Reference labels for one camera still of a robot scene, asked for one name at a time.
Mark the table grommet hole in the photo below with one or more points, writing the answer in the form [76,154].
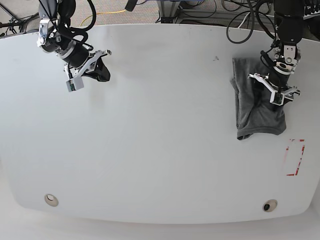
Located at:
[270,205]
[51,200]

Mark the white power strip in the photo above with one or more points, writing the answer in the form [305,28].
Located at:
[311,11]

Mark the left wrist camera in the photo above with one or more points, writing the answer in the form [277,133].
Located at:
[277,98]

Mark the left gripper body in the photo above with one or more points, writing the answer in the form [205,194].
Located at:
[277,81]

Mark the grey T-shirt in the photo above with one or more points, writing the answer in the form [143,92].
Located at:
[253,116]

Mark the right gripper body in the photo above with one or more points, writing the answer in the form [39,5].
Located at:
[79,60]

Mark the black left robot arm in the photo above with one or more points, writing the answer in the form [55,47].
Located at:
[288,32]

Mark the aluminium frame post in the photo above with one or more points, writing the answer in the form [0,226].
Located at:
[167,10]

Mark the red tape rectangle marking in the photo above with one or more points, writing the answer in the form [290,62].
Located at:
[293,156]

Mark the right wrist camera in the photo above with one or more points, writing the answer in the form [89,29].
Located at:
[75,84]

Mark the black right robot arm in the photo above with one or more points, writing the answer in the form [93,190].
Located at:
[56,35]

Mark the left table grommet hole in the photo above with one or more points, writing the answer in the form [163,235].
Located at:
[51,200]

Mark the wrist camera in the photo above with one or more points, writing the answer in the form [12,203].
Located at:
[277,98]
[75,84]

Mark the right table grommet hole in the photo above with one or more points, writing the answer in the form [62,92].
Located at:
[270,205]

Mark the black tripod stand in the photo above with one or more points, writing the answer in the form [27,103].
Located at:
[23,11]

